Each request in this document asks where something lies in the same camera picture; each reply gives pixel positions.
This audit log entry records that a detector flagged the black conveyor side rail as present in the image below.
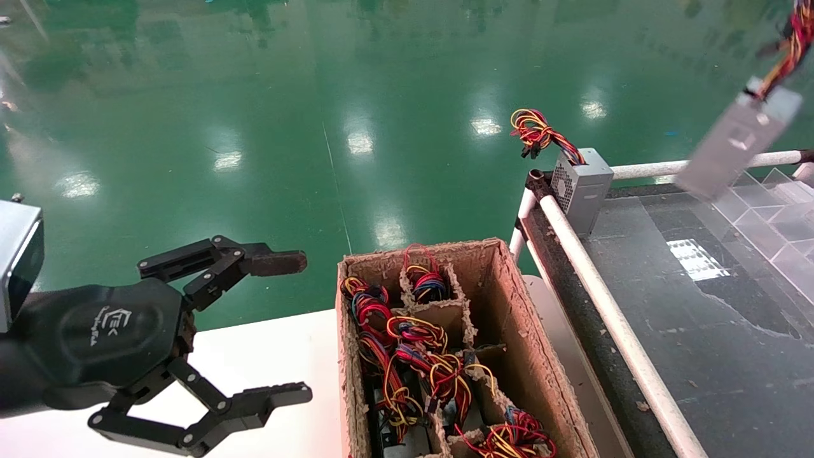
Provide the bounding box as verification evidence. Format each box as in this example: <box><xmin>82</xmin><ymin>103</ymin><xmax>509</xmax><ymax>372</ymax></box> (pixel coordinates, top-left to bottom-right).
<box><xmin>525</xmin><ymin>202</ymin><xmax>679</xmax><ymax>458</ymax></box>

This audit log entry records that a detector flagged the grey power supply with wires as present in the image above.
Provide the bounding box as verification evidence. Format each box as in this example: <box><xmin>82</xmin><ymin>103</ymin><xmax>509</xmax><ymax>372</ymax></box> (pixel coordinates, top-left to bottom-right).
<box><xmin>453</xmin><ymin>406</ymin><xmax>558</xmax><ymax>458</ymax></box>
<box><xmin>341</xmin><ymin>276</ymin><xmax>392</xmax><ymax>331</ymax></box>
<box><xmin>356</xmin><ymin>328</ymin><xmax>433</xmax><ymax>458</ymax></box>
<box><xmin>511</xmin><ymin>106</ymin><xmax>615</xmax><ymax>238</ymax></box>
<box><xmin>674</xmin><ymin>0</ymin><xmax>814</xmax><ymax>202</ymax></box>
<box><xmin>403</xmin><ymin>244</ymin><xmax>453</xmax><ymax>304</ymax></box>
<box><xmin>396</xmin><ymin>343</ymin><xmax>498</xmax><ymax>415</ymax></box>
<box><xmin>386</xmin><ymin>316</ymin><xmax>450</xmax><ymax>354</ymax></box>

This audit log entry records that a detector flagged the brown cardboard divider box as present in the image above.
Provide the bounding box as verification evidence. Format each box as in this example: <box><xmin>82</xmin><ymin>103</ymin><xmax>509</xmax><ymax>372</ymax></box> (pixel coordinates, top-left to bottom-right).
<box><xmin>336</xmin><ymin>238</ymin><xmax>602</xmax><ymax>458</ymax></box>

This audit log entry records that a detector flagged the white rail pipe black cap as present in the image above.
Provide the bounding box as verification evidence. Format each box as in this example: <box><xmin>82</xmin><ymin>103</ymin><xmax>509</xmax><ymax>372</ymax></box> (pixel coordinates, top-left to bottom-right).
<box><xmin>610</xmin><ymin>149</ymin><xmax>814</xmax><ymax>181</ymax></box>

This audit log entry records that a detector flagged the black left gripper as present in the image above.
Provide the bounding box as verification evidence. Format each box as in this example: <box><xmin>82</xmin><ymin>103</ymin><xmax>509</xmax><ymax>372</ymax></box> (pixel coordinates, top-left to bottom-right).
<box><xmin>18</xmin><ymin>235</ymin><xmax>314</xmax><ymax>458</ymax></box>

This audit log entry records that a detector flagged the dark conveyor belt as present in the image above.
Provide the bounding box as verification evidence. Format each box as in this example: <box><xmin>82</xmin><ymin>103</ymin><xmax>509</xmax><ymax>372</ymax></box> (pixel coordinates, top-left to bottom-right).
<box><xmin>582</xmin><ymin>183</ymin><xmax>814</xmax><ymax>458</ymax></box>

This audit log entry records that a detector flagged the short white frame pipe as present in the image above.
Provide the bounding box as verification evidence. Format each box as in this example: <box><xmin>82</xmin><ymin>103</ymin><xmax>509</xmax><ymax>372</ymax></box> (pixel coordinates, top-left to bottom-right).
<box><xmin>509</xmin><ymin>189</ymin><xmax>539</xmax><ymax>260</ymax></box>

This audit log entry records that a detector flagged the clear acrylic divider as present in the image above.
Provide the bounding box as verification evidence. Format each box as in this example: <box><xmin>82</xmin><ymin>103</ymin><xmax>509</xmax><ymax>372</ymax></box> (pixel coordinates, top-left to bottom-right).
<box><xmin>700</xmin><ymin>167</ymin><xmax>814</xmax><ymax>307</ymax></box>

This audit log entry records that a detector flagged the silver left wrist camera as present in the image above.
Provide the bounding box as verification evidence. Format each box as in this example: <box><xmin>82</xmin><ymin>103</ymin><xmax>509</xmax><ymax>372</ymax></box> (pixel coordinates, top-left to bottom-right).
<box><xmin>0</xmin><ymin>200</ymin><xmax>45</xmax><ymax>334</ymax></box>

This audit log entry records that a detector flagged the black pipe elbow connector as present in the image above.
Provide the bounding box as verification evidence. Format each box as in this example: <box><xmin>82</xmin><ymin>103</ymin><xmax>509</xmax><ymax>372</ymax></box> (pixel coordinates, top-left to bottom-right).
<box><xmin>527</xmin><ymin>169</ymin><xmax>555</xmax><ymax>200</ymax></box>

